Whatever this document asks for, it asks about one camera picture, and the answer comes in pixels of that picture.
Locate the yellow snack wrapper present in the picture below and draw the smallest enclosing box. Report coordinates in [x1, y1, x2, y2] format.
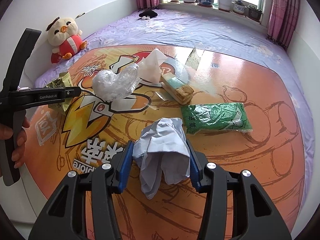
[44, 71, 74, 117]

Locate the green snack packet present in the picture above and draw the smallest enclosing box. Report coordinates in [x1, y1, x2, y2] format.
[181, 102, 252, 134]

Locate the clear plastic bag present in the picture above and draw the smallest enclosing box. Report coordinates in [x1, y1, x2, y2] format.
[92, 63, 141, 102]

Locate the grey paper bag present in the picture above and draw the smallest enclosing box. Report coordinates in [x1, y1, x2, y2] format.
[132, 118, 190, 199]

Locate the cake block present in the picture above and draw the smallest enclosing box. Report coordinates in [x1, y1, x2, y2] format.
[161, 73, 194, 105]

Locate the white tissue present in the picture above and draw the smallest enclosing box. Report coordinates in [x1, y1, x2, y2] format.
[137, 48, 168, 84]

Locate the person's left hand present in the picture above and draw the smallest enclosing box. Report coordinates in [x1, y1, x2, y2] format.
[0, 116, 30, 177]

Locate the chick plush toy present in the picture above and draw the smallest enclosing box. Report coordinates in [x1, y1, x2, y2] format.
[46, 17, 87, 64]

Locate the orange printed folding table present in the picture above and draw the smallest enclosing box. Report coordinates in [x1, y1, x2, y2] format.
[25, 45, 305, 239]

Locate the clear plastic sheet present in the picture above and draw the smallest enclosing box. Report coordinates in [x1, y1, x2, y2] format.
[184, 47, 204, 71]

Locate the black plush toy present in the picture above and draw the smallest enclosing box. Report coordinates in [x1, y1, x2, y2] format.
[139, 9, 158, 20]

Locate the purple floral bed sheet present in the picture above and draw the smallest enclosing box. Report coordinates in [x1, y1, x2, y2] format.
[34, 8, 315, 170]

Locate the dark square pot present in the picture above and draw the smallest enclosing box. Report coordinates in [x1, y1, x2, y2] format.
[248, 4, 263, 22]

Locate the small patterned pot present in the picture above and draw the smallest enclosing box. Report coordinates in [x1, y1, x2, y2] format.
[233, 0, 246, 15]

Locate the right pink curtain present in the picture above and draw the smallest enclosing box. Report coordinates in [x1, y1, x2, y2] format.
[267, 0, 300, 49]

